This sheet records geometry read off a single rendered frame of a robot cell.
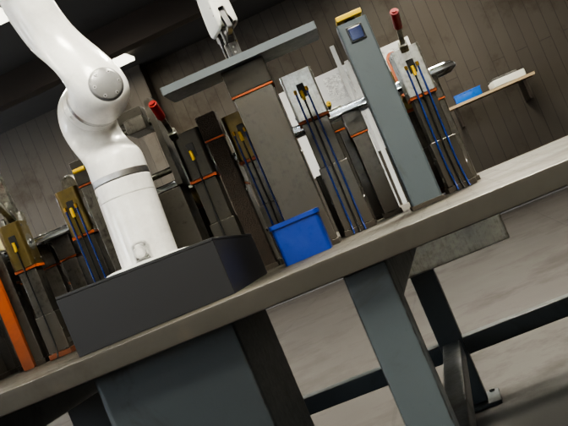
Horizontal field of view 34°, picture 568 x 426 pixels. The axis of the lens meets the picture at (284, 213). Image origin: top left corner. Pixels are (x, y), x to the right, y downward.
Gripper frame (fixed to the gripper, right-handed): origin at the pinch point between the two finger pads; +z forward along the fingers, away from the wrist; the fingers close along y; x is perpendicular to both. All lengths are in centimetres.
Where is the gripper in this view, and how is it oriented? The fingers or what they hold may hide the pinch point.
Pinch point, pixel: (232, 53)
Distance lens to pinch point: 212.3
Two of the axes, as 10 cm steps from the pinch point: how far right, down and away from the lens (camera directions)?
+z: 3.9, 9.2, -0.2
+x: -8.9, 3.7, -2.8
